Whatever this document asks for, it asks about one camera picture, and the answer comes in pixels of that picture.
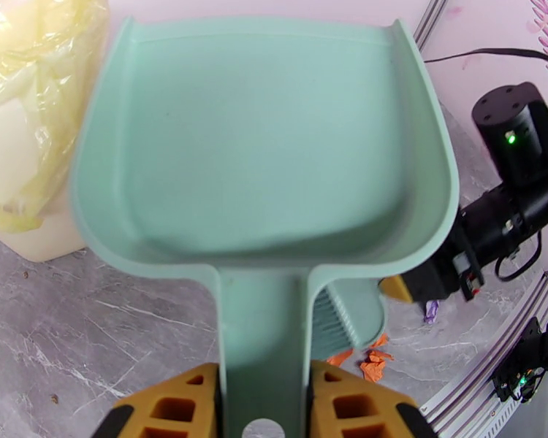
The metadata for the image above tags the aluminium corner post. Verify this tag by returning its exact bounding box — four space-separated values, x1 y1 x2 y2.
412 0 452 53

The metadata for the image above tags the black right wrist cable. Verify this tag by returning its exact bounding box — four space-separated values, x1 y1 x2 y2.
494 230 543 283

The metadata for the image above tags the cream plastic trash bin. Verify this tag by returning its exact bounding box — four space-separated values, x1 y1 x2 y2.
0 0 111 264

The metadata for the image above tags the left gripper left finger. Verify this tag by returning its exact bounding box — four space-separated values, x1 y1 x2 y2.
91 362 223 438

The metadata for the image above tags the aluminium mounting rail frame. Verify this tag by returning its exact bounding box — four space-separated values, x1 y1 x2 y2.
419 266 548 438

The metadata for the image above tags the yellow plastic bin bag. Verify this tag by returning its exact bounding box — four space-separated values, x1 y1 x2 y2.
0 0 111 235

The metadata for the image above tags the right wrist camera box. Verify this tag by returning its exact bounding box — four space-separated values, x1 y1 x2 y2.
453 249 487 302

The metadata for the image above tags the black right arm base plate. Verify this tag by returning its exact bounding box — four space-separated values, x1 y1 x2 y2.
491 315 548 404

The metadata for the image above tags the mint green hand brush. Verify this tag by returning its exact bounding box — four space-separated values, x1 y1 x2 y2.
311 278 387 351

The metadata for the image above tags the purple paper scrap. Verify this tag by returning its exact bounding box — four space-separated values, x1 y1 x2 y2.
422 299 441 326

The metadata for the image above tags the mint green dustpan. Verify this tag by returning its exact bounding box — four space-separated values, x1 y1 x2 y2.
70 16 460 438

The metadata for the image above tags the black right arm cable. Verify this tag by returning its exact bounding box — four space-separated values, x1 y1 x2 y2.
423 47 548 71

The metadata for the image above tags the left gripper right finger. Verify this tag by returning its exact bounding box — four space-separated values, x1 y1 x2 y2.
308 360 439 438

